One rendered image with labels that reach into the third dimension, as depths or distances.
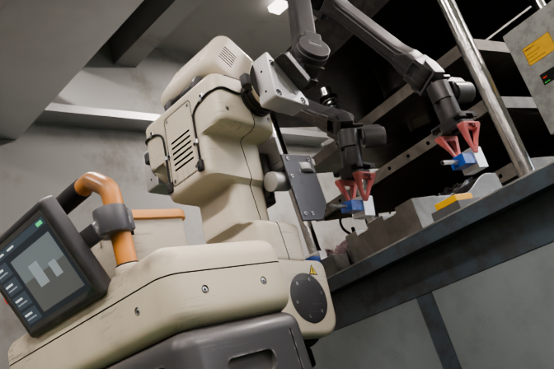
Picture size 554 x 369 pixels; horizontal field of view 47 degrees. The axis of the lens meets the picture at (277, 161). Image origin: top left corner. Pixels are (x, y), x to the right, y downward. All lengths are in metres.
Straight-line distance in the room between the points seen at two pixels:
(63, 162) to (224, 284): 3.67
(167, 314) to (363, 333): 0.88
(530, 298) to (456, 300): 0.18
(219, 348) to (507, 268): 0.69
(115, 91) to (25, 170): 1.10
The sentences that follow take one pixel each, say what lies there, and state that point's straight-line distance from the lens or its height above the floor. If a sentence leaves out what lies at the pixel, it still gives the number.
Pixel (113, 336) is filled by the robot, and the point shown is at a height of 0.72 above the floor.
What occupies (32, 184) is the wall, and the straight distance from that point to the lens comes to 4.39.
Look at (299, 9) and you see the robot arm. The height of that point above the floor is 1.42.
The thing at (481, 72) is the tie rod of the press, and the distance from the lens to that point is 2.33.
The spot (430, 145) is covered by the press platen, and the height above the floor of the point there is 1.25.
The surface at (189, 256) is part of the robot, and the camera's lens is 0.94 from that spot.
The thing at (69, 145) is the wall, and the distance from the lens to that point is 4.66.
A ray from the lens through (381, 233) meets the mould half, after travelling 1.62.
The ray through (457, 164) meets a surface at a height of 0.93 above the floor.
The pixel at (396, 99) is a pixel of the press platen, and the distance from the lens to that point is 2.70.
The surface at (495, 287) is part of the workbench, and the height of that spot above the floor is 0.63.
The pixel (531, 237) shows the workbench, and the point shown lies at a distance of 1.35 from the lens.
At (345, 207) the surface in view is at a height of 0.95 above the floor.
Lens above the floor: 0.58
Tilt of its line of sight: 19 degrees up
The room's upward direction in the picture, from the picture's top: 18 degrees counter-clockwise
